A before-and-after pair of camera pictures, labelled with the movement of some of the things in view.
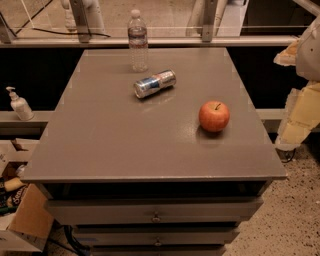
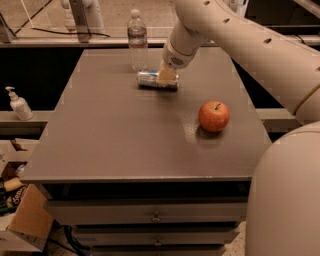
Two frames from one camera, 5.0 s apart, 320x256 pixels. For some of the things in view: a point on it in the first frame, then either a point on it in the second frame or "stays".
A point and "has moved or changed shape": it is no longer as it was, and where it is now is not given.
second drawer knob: [158, 243] stays
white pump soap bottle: [20, 106] stays
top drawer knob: [156, 219] stays
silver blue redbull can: [154, 84] has moved or changed shape
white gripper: [309, 53] to [175, 59]
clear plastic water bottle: [138, 43] stays
